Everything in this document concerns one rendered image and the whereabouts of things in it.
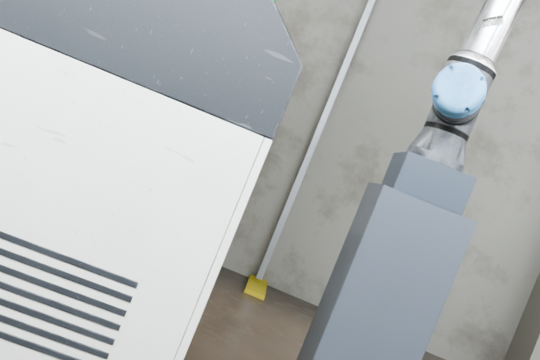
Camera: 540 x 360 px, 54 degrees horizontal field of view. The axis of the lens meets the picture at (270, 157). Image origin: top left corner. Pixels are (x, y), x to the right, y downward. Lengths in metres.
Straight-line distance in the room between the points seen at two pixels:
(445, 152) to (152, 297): 0.78
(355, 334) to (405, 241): 0.25
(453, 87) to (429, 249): 0.39
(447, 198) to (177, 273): 0.68
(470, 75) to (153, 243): 0.78
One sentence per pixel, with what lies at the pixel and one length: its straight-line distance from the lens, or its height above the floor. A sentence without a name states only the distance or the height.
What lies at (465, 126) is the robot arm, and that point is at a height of 1.01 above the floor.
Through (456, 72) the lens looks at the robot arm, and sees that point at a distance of 1.28.
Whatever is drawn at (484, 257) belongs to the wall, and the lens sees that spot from 3.65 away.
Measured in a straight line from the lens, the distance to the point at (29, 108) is 1.11.
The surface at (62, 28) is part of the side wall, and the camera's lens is 1.11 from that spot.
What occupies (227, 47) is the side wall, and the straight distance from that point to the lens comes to 1.06.
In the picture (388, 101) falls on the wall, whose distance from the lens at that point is 3.46.
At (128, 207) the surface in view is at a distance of 1.07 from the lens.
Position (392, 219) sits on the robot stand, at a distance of 1.31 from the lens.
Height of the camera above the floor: 0.75
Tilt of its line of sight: level
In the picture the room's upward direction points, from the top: 22 degrees clockwise
